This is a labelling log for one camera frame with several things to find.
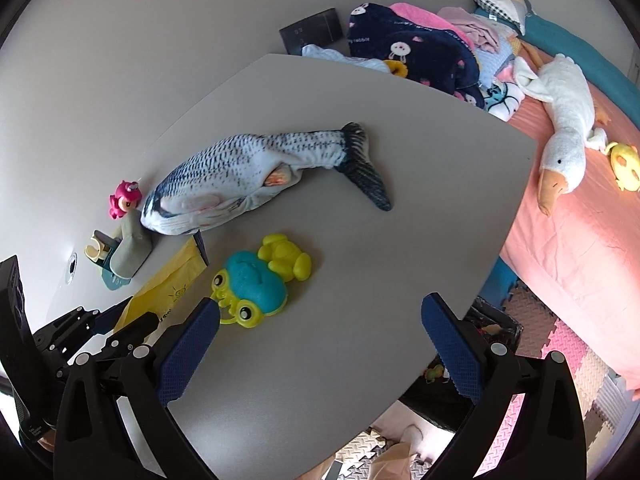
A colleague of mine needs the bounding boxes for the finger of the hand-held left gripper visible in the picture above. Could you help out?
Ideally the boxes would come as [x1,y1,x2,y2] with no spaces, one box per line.
[75,312,161,361]
[32,299,133,357]

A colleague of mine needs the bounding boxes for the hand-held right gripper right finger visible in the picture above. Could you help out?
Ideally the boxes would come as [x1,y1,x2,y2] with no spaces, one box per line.
[421,292,588,480]

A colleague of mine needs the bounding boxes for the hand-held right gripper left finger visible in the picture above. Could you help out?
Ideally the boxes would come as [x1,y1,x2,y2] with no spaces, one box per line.
[52,297,223,480]

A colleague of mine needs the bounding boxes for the yellow pouch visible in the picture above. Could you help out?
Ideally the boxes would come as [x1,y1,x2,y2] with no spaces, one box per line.
[114,230,210,333]

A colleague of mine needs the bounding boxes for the black trash bin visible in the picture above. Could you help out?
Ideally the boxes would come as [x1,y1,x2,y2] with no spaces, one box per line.
[397,296,523,433]

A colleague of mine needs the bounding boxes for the blue and green frog toy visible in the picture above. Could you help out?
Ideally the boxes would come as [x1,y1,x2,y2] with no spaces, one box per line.
[210,250,288,329]

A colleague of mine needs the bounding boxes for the yellow frog toy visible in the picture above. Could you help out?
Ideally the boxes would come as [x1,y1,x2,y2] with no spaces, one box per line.
[257,233,312,282]

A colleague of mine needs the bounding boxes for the fish plush toy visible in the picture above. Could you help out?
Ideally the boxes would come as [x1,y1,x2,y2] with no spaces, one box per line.
[140,121,393,236]

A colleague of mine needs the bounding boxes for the teal toy holder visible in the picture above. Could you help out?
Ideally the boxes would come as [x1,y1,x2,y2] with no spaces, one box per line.
[85,230,136,291]

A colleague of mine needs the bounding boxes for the grey bent foam piece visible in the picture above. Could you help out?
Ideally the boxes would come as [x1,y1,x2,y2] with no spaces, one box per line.
[110,208,153,278]

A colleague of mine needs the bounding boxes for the person's foot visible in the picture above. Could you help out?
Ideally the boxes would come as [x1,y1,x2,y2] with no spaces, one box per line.
[305,425,426,480]

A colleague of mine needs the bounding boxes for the puzzle foam floor mat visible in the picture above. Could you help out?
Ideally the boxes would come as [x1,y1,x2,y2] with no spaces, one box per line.
[335,280,640,480]

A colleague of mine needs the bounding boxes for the pink toy figure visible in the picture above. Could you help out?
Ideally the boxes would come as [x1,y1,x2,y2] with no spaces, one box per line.
[110,179,143,220]

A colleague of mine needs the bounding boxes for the pink bed sheet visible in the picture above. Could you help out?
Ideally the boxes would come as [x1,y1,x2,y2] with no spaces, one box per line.
[500,80,640,391]

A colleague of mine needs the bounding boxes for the yellow chick plush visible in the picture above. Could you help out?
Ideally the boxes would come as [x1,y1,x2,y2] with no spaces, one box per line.
[605,141,640,192]

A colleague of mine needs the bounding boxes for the white cartoon print cloth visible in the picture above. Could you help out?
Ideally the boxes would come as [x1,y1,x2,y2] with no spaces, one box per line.
[482,80,525,121]

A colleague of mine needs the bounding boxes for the white goose plush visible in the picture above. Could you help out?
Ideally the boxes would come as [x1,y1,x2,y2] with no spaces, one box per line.
[514,53,608,217]

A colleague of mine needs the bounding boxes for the light blue knit blanket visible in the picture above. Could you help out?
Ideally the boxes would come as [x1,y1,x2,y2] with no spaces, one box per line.
[475,40,518,86]

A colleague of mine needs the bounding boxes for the navy printed blanket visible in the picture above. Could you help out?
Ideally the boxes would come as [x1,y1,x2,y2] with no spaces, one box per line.
[347,3,486,108]

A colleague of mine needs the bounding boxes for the mauve clothes pile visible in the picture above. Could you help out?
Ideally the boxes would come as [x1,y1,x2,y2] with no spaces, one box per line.
[439,6,518,53]

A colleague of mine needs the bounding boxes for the light blue cloth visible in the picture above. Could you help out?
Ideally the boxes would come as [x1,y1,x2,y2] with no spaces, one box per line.
[301,44,391,73]

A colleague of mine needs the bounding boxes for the teal blanket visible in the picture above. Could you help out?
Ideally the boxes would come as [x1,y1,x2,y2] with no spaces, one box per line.
[472,7,640,126]

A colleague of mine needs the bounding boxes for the pink fleece cloth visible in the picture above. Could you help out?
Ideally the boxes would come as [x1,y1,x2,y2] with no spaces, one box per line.
[389,2,473,48]

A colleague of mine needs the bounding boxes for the patchwork pillow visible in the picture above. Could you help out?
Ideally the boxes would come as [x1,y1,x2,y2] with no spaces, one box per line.
[469,0,538,36]

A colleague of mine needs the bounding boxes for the black wall panel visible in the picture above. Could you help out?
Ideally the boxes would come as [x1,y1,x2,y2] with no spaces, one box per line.
[279,8,343,54]

